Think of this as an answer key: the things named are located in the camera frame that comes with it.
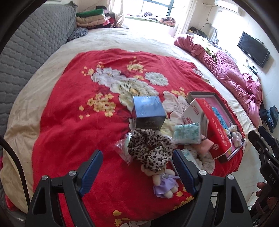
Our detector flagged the clear plastic bag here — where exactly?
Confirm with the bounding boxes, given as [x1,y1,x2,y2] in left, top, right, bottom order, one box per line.
[114,133,140,164]

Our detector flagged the grey quilted headboard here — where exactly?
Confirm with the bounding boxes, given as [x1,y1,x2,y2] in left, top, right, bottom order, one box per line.
[0,3,78,131]

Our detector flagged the white air conditioner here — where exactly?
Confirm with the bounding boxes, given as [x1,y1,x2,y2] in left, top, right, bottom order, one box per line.
[215,0,244,16]

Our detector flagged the pink quilt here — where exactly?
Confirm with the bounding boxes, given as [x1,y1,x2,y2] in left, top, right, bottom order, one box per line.
[174,35,263,127]

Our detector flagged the cream curtain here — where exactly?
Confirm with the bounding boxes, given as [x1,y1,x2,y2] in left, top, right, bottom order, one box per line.
[109,0,144,28]
[174,0,204,37]

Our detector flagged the person's right hand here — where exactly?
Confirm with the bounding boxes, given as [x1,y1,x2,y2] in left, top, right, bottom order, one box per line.
[254,182,267,215]

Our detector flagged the dark patterned pillow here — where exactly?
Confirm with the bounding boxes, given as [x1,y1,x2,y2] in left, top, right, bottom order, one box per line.
[67,27,89,42]

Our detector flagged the green cloth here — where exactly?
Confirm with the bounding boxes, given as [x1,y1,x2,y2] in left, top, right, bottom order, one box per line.
[204,45,218,63]

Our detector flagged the bed with beige sheet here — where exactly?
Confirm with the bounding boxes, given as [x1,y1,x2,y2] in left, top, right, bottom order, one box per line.
[2,27,262,210]

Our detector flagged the green folded blanket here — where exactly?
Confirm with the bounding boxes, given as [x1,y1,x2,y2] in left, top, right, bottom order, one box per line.
[76,9,105,18]

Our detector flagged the black television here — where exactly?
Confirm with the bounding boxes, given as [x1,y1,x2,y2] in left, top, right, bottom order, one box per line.
[237,32,271,68]

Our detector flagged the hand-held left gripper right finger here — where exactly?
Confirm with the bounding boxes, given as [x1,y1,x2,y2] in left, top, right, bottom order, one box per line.
[173,149,254,227]

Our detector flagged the window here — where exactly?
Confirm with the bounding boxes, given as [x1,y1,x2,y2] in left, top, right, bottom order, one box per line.
[139,0,192,18]

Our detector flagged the red tissue pack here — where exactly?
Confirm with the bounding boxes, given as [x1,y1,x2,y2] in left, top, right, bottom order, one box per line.
[182,98,232,161]

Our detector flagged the purple dress teddy bear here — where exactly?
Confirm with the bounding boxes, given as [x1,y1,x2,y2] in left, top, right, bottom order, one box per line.
[141,165,180,199]
[228,124,242,147]

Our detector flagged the floral cushion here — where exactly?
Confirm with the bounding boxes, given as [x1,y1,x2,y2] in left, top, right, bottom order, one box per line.
[160,16,176,27]

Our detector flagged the blue square box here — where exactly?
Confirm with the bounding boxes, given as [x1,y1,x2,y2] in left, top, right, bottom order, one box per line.
[132,96,167,130]

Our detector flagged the white floral scrunchie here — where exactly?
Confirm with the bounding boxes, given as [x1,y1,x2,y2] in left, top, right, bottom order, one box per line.
[190,151,216,175]

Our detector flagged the leopard print scrunchie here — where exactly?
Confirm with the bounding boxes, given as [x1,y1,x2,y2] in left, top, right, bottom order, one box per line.
[127,129,175,174]

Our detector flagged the beige folded quilts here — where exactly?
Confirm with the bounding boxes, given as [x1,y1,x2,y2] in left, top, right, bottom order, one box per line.
[76,16,107,29]

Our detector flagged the red floral blanket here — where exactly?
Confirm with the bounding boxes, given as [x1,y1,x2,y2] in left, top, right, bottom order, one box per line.
[5,48,244,227]

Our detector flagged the dark blue clothes pile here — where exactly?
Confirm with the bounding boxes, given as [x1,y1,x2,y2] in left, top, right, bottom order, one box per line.
[259,106,279,132]

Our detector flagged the pile of folded clothes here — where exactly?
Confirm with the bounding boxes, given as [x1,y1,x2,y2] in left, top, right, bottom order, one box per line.
[95,5,117,29]

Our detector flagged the shallow grey box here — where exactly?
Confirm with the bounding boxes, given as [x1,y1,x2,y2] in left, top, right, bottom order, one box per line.
[185,92,246,164]

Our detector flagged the teal tissue packet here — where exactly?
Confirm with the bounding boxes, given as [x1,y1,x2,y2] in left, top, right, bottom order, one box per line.
[173,122,202,145]
[182,149,199,163]

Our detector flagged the black cable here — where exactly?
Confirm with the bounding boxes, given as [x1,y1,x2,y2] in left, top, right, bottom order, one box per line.
[0,135,31,206]

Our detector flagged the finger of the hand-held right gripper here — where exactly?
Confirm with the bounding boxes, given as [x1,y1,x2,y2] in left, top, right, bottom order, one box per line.
[248,130,271,161]
[258,126,278,147]

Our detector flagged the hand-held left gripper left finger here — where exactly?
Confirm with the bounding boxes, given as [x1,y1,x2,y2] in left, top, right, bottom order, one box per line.
[25,149,104,227]

